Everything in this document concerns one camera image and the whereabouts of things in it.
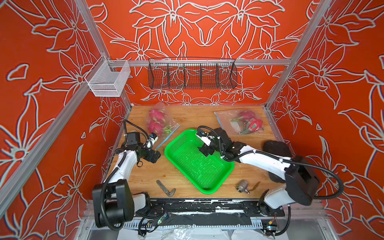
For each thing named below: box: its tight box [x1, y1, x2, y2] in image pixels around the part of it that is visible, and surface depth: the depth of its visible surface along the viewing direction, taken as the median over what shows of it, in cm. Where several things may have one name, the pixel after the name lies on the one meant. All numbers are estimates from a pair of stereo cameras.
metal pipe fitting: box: [236, 179, 250, 195], surface depth 79 cm
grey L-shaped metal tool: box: [156, 179, 176, 197], surface depth 79 cm
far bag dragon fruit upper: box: [230, 110, 256, 122], surface depth 108 cm
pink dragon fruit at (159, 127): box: [147, 119, 173, 136], surface depth 97 cm
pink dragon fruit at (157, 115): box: [149, 108, 168, 123], surface depth 104 cm
